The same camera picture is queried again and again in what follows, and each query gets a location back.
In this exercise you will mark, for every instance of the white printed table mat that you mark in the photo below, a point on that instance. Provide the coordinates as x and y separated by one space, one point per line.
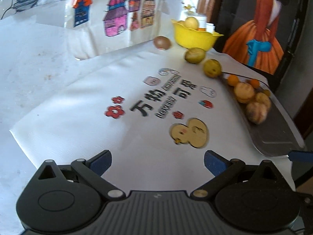
156 114

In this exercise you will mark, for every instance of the white folded paper in bowl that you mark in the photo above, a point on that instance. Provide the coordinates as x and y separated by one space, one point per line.
210 27

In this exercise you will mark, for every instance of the brown kiwi fruit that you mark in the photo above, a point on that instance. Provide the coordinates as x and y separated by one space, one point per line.
162 42

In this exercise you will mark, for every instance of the small orange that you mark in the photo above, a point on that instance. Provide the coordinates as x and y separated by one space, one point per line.
254 83
232 80

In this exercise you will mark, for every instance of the green pear back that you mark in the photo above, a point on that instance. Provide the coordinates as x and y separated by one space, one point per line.
194 55

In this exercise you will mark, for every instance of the small brown kiwi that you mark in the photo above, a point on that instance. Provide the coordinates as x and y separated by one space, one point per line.
267 92

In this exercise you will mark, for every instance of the brownish round pear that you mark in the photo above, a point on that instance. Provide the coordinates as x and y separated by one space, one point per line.
263 99

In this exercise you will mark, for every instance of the yellow apple in bowl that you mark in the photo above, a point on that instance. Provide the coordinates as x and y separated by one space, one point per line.
191 22

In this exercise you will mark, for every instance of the striped pepino melon front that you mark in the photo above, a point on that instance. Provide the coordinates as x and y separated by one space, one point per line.
244 92

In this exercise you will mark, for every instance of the striped pepino melon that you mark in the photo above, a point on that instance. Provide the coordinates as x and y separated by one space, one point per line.
256 112
244 92

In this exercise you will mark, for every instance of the girl in orange dress painting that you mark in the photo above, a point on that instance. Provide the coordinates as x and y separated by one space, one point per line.
255 43

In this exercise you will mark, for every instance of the metal baking tray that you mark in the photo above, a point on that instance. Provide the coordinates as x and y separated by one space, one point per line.
277 135

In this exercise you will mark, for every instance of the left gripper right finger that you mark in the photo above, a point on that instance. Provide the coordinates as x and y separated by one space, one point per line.
225 172

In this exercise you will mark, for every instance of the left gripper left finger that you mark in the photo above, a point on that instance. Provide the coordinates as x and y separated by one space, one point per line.
90 171

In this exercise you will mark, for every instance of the striped pepino melon back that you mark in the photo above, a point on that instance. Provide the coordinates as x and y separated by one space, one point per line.
256 112

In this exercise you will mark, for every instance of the green pear front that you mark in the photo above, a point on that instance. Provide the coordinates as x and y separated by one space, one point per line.
212 68

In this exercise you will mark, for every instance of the green pear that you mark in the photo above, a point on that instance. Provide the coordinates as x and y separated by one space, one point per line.
212 68
194 55

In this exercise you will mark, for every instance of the white jar with flowers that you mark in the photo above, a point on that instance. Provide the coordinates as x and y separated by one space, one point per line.
189 9

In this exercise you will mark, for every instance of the yellow plastic bowl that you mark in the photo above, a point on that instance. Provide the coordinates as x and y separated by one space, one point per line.
190 38

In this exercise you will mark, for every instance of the houses drawing paper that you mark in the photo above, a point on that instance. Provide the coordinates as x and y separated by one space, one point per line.
96 27

